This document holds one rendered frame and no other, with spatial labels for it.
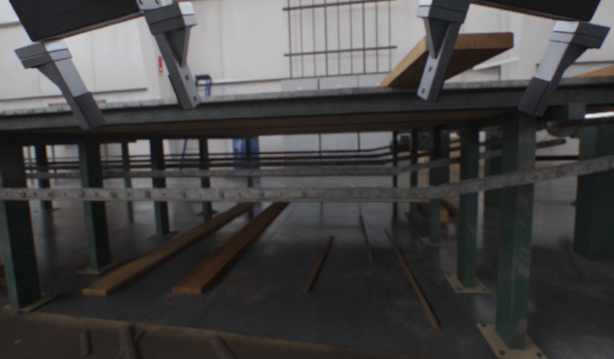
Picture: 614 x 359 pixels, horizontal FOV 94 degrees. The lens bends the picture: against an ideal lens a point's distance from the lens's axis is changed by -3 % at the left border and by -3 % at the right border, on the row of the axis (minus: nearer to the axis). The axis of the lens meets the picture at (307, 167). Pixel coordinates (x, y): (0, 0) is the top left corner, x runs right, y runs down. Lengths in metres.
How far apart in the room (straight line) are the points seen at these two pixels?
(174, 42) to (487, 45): 0.50
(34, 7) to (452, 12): 0.40
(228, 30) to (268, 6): 1.12
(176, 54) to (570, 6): 0.39
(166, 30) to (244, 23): 7.58
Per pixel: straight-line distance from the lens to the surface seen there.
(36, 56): 0.44
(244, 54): 7.71
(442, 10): 0.34
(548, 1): 0.39
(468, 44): 0.61
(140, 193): 1.16
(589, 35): 0.44
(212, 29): 8.19
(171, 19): 0.35
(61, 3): 0.39
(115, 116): 1.15
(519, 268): 1.17
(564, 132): 1.81
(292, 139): 6.50
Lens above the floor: 0.70
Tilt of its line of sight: 5 degrees down
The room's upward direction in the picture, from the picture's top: 2 degrees counter-clockwise
